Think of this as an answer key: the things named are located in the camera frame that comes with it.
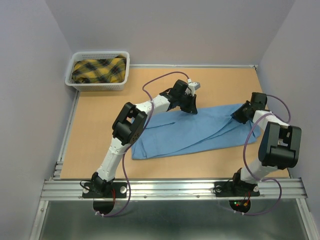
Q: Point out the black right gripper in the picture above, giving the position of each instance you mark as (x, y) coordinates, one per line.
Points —
(236, 115)

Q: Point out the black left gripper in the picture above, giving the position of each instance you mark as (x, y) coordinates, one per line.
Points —
(191, 108)

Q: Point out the light blue long sleeve shirt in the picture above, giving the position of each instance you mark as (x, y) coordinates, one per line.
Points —
(175, 133)

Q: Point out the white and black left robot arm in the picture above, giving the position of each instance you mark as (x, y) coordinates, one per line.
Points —
(129, 126)

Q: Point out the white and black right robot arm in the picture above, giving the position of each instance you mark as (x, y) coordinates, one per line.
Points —
(279, 147)

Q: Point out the yellow plaid shirt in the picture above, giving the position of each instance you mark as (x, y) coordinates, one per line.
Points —
(99, 71)

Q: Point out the white plastic basket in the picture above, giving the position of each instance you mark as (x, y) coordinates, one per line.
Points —
(97, 55)

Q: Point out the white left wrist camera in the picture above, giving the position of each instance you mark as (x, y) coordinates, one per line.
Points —
(192, 87)

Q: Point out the aluminium mounting rail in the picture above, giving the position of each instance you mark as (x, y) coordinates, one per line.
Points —
(156, 190)

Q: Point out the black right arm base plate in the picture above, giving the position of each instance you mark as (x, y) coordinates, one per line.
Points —
(225, 190)

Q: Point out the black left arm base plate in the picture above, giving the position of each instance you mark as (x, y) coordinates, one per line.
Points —
(104, 202)

